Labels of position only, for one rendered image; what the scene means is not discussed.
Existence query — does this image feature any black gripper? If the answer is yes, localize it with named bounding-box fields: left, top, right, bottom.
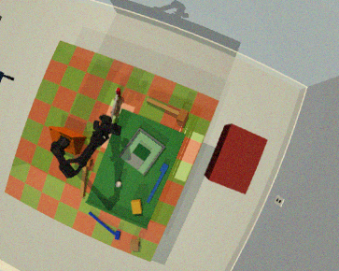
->
left=93, top=121, right=122, bottom=136

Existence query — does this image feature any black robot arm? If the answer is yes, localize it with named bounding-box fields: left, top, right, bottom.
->
left=50, top=115, right=119, bottom=178

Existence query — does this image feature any yellow rectangular block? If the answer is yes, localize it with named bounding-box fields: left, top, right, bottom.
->
left=131, top=199, right=142, bottom=214

